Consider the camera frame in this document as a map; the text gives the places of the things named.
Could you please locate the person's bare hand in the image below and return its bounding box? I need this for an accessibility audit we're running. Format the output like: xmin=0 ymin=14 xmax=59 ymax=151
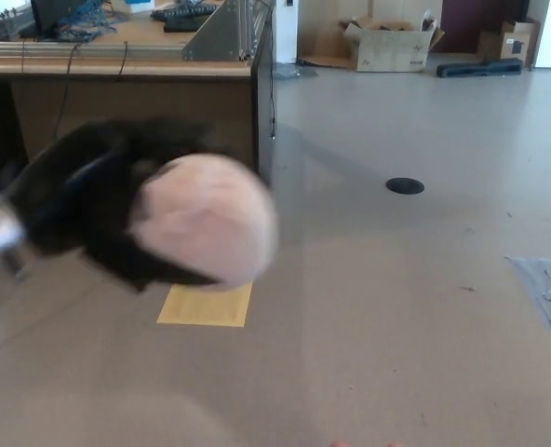
xmin=328 ymin=439 xmax=405 ymax=447

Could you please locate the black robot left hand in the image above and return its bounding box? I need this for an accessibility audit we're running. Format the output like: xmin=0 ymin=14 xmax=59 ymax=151
xmin=11 ymin=117 xmax=234 ymax=295

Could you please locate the pink plush dumpling with sunglasses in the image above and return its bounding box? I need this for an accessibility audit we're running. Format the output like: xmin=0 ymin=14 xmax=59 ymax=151
xmin=128 ymin=155 xmax=281 ymax=288

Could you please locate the wooden desk with dark panels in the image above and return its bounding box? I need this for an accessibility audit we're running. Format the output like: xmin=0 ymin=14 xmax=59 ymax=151
xmin=0 ymin=0 xmax=278 ymax=193

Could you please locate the yellow rectangular floor patch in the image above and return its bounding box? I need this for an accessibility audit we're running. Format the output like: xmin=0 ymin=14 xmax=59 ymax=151
xmin=156 ymin=280 xmax=255 ymax=329

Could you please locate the black monitor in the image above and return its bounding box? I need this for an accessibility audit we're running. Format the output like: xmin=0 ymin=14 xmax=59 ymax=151
xmin=29 ymin=0 xmax=82 ymax=38

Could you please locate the black keyboard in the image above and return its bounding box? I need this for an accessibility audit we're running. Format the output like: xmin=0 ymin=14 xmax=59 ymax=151
xmin=150 ymin=1 xmax=219 ymax=22
xmin=163 ymin=15 xmax=217 ymax=34

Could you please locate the clear plastic bag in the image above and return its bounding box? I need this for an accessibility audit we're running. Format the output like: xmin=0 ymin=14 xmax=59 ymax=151
xmin=275 ymin=63 xmax=319 ymax=80

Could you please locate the grey tape floor patch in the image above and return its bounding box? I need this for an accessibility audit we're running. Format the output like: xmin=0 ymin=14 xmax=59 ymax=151
xmin=504 ymin=255 xmax=551 ymax=333

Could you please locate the black round floor cover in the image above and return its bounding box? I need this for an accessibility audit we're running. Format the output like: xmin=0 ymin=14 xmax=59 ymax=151
xmin=384 ymin=177 xmax=426 ymax=196

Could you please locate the flat cardboard sheet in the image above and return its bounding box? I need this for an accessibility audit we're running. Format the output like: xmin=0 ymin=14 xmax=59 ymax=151
xmin=298 ymin=20 xmax=361 ymax=69

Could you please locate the large open cardboard box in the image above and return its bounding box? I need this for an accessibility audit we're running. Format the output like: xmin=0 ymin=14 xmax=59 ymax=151
xmin=343 ymin=15 xmax=446 ymax=74

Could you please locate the dark blue flat bag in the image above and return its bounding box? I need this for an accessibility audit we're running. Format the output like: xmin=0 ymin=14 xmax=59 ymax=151
xmin=436 ymin=57 xmax=525 ymax=79

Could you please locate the dark red door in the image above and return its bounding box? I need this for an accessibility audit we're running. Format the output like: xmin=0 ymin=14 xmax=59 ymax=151
xmin=437 ymin=0 xmax=531 ymax=53

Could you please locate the small cardboard box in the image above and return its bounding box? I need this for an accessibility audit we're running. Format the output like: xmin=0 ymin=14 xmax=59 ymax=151
xmin=477 ymin=17 xmax=542 ymax=69

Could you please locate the long black power cable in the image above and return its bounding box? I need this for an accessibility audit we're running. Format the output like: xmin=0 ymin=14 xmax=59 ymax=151
xmin=50 ymin=40 xmax=84 ymax=142

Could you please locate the blue cable bundle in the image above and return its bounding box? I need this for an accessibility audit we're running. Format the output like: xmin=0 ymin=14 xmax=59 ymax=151
xmin=55 ymin=0 xmax=119 ymax=42

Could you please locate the thin black hanging cable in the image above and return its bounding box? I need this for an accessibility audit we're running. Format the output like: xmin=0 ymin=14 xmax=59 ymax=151
xmin=267 ymin=0 xmax=278 ymax=142

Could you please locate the aluminium profile frame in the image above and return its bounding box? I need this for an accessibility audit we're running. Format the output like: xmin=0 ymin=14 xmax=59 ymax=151
xmin=0 ymin=0 xmax=277 ymax=62

